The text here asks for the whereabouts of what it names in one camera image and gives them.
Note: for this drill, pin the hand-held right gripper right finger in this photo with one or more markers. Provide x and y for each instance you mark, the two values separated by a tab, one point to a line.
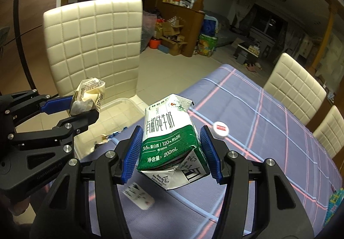
211	155

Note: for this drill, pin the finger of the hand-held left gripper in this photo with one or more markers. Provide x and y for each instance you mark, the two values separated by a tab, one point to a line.
83	119
56	104

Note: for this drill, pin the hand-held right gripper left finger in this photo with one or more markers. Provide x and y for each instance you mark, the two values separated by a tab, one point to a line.
131	155

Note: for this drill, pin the blue foil snack wrapper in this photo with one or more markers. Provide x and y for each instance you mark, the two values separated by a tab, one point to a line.
118	133

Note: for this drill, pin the beige food wrapper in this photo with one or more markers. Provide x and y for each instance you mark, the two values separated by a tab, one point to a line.
88	88

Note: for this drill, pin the green and white milk carton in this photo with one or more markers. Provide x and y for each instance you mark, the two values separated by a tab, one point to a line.
166	134

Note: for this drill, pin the clear plastic storage box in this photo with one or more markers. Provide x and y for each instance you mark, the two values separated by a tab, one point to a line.
126	102

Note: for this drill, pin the brown bottle with white cap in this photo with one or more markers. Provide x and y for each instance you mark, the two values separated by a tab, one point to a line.
220	129

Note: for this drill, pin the white printed card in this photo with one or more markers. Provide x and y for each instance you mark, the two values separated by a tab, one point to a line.
138	196

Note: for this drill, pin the cream quilted dining chair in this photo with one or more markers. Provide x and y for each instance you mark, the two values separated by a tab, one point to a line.
94	48
295	86
332	131

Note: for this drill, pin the purple plaid tablecloth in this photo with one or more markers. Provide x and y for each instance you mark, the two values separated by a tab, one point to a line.
242	94

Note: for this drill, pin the orange bucket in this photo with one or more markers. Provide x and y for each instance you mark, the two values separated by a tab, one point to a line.
155	43

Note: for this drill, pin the dark coffee table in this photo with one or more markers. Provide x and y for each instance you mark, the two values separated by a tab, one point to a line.
247	52

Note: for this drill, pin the colourful printed bag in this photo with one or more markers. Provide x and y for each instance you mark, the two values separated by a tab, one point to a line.
207	45

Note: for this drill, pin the grey plastic bag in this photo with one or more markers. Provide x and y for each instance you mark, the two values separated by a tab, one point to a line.
149	27

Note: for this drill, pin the pile of cardboard boxes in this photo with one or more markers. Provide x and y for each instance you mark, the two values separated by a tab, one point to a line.
172	37

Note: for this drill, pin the grey sofa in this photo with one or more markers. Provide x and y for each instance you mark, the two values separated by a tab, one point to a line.
228	32

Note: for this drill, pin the wooden partition cabinet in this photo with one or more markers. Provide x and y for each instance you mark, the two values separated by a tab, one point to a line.
193	27

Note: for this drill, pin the blue bag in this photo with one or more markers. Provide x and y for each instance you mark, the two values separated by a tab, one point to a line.
209	25

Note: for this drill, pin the green beaded tissue box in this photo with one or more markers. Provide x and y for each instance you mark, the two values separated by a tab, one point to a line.
334	201

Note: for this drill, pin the dark window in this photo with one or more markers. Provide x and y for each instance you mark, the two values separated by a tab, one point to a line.
267	23

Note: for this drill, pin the white curtain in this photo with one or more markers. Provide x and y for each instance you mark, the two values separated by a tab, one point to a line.
242	13

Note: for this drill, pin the row of bottles and jars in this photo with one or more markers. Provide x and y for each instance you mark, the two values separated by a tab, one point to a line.
178	0

